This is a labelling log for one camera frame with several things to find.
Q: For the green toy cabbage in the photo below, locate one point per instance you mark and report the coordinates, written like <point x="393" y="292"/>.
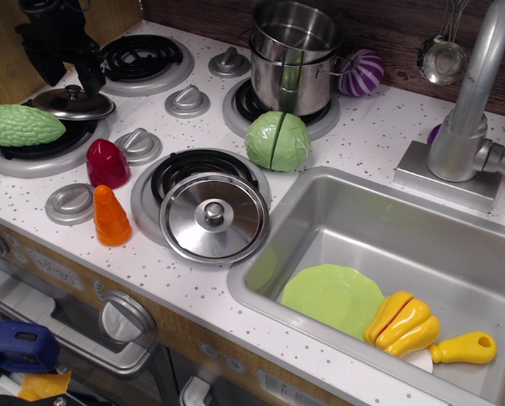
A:
<point x="278" y="141"/>

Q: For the hanging steel spoon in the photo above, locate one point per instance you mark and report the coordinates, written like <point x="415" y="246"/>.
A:
<point x="440" y="59"/>

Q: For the silver knob middle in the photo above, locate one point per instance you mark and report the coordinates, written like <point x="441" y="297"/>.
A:
<point x="187" y="103"/>

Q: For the silver oven door handle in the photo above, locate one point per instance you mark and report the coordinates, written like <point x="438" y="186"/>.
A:
<point x="21" y="302"/>

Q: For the silver sink basin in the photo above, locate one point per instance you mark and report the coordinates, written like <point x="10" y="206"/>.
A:
<point x="453" y="261"/>

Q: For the large steel pot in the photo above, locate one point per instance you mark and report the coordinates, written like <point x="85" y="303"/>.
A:
<point x="283" y="81"/>

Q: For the silver toy faucet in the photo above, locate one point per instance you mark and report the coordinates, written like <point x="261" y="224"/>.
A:
<point x="462" y="165"/>

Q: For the purple striped toy onion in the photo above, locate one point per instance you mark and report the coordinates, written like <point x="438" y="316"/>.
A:
<point x="363" y="71"/>

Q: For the green toy bitter melon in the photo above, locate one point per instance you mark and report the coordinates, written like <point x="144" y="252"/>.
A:
<point x="27" y="126"/>

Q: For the front right stove burner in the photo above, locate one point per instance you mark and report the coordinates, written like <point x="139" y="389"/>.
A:
<point x="154" y="183"/>

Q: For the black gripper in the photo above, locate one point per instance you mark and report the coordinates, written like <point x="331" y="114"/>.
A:
<point x="55" y="34"/>

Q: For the yellow tape piece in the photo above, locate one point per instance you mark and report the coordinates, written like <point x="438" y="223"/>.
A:
<point x="38" y="386"/>

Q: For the front left stove burner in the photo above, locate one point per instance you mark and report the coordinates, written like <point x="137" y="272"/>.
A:
<point x="61" y="155"/>

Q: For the purple toy behind faucet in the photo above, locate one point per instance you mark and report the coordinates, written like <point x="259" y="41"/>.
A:
<point x="432" y="135"/>

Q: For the back left stove burner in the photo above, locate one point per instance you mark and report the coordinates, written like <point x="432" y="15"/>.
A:
<point x="144" y="65"/>

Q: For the silver oven dial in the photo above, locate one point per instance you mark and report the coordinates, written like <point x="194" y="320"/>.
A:
<point x="124" y="319"/>

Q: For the orange toy carrot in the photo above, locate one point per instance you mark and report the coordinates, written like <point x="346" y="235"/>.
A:
<point x="112" y="224"/>

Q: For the silver knob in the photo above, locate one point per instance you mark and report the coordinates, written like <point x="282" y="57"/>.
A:
<point x="70" y="205"/>
<point x="229" y="64"/>
<point x="139" y="147"/>
<point x="187" y="103"/>

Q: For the yellow handled toy knife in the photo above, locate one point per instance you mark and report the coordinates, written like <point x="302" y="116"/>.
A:
<point x="477" y="348"/>

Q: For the silver knob centre left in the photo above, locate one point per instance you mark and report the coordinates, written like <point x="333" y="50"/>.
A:
<point x="139" y="147"/>

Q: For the silver knob back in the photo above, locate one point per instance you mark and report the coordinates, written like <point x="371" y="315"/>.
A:
<point x="229" y="64"/>

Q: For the inner steel pot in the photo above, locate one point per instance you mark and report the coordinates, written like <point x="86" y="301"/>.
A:
<point x="290" y="32"/>

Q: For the dark red toy pepper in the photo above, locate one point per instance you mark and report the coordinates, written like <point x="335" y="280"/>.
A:
<point x="107" y="165"/>

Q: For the silver knob front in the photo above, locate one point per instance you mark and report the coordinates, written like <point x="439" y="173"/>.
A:
<point x="70" y="205"/>

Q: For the blue clamp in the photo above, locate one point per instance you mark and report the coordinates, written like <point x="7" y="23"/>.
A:
<point x="27" y="348"/>

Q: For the green plastic plate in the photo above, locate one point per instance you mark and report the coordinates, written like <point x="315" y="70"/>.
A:
<point x="337" y="296"/>

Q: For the large steel pot lid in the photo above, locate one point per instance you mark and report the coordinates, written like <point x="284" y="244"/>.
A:
<point x="214" y="218"/>

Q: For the small steel pot lid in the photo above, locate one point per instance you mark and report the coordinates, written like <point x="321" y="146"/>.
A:
<point x="73" y="104"/>

